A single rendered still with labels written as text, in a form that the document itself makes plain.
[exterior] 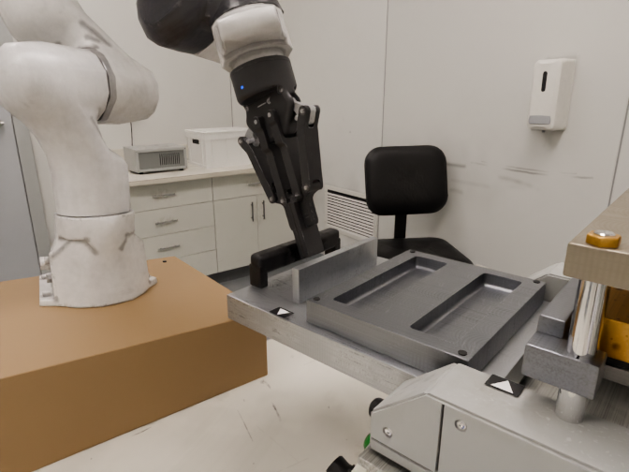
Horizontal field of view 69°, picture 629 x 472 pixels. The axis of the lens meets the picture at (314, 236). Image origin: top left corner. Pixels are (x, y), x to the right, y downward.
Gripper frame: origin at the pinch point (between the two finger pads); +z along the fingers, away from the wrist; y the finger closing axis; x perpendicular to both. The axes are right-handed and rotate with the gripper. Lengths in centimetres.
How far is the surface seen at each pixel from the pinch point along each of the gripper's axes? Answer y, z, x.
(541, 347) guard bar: -29.6, 9.5, 13.9
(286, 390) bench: 15.7, 23.8, -2.6
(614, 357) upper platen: -32.4, 11.5, 10.6
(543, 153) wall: 18, 2, -165
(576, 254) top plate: -32.5, 4.1, 13.8
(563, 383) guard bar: -30.3, 11.6, 14.0
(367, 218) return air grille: 128, 13, -186
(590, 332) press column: -32.2, 8.7, 13.5
